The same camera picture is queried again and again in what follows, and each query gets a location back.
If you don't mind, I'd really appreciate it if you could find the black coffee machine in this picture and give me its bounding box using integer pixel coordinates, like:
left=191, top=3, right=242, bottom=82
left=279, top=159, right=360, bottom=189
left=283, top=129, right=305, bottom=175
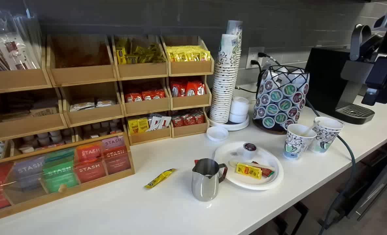
left=304, top=23, right=377, bottom=125

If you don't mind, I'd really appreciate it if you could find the patterned paper coffee cup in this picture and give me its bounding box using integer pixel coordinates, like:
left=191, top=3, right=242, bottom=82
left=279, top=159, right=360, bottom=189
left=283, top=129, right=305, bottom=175
left=283, top=123, right=318, bottom=162
left=310, top=115, right=346, bottom=155

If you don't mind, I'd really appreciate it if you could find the coffee pod carousel holder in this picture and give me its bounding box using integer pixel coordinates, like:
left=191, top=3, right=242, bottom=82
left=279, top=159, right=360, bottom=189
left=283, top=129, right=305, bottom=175
left=253, top=64, right=312, bottom=134

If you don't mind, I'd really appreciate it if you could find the single white cup lid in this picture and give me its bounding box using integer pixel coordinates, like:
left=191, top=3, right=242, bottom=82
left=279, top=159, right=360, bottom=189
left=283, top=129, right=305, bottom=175
left=206, top=124, right=231, bottom=144

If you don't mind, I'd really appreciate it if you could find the red tea packet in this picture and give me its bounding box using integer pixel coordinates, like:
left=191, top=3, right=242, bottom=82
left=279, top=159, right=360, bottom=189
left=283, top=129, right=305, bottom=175
left=250, top=160, right=276, bottom=177

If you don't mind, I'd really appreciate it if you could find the yellow tea packet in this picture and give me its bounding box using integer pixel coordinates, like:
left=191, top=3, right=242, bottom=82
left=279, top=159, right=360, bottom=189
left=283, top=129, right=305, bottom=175
left=234, top=162, right=264, bottom=180

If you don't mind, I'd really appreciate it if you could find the stack of patterned paper cups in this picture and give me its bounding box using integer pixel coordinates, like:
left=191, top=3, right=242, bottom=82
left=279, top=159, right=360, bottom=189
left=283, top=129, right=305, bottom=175
left=210, top=18, right=245, bottom=125

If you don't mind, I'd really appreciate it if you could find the large white paper plate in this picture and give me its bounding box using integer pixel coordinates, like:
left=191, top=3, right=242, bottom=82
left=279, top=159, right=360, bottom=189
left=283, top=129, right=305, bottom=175
left=214, top=140, right=285, bottom=192

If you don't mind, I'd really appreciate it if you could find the stainless steel milk pitcher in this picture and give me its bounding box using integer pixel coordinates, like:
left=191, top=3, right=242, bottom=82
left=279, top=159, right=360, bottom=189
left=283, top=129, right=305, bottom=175
left=191, top=157, right=229, bottom=202

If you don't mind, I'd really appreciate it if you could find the long yellow sweetener packet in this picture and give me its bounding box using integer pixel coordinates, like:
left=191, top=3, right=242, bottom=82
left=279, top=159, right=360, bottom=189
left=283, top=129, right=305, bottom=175
left=143, top=167, right=180, bottom=191

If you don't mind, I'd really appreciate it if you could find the wooden condiment organizer shelf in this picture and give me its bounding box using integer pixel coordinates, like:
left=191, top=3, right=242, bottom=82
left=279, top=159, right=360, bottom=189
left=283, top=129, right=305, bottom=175
left=0, top=34, right=216, bottom=166

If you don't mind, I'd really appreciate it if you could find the pink Stash tea box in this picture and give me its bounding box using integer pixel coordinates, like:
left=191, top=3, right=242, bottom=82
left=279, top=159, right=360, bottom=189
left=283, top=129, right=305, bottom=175
left=100, top=136, right=132, bottom=176

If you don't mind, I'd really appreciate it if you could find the orange Stash tea box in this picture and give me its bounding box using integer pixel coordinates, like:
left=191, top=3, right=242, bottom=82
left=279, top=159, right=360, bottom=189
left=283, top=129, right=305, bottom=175
left=75, top=141, right=108, bottom=184

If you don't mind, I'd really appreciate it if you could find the wooden tea box display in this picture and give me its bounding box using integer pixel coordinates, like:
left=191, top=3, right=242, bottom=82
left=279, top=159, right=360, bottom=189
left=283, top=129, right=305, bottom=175
left=0, top=133, right=136, bottom=226

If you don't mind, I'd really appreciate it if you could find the green Stash tea box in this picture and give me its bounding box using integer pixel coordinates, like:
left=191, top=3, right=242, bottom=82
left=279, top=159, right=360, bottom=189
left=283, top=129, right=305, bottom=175
left=42, top=149, right=80, bottom=193

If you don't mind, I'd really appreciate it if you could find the purple Stash tea box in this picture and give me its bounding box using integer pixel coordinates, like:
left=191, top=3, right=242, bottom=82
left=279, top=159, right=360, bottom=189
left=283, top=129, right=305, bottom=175
left=12, top=155, right=47, bottom=192

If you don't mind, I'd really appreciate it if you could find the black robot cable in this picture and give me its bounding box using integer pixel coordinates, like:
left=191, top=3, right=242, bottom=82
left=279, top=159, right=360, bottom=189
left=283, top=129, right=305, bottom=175
left=305, top=98, right=359, bottom=235

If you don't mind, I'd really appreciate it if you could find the black power plug cable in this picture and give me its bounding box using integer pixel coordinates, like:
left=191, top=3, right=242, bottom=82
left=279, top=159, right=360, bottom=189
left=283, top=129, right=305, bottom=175
left=250, top=51, right=284, bottom=70

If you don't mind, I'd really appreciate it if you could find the white wall outlet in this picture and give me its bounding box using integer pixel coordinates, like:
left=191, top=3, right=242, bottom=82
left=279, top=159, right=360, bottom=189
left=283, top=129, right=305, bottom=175
left=245, top=46, right=267, bottom=70

